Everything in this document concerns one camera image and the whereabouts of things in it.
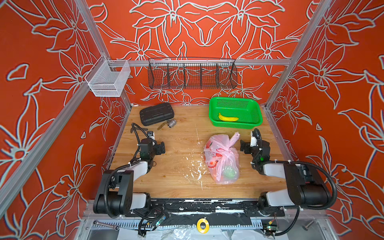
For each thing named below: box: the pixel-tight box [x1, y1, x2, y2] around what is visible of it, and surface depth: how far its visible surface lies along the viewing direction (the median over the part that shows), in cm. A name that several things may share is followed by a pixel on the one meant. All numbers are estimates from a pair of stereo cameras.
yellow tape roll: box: [196, 218, 210, 234], surface depth 69 cm
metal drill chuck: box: [157, 119, 177, 131], surface depth 108 cm
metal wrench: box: [93, 220, 120, 231], surface depth 71 cm
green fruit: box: [223, 166, 237, 179], surface depth 76 cm
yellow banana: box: [218, 113, 239, 122], surface depth 109 cm
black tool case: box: [139, 103, 175, 126], surface depth 108 cm
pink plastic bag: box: [203, 132, 241, 185], surface depth 83 cm
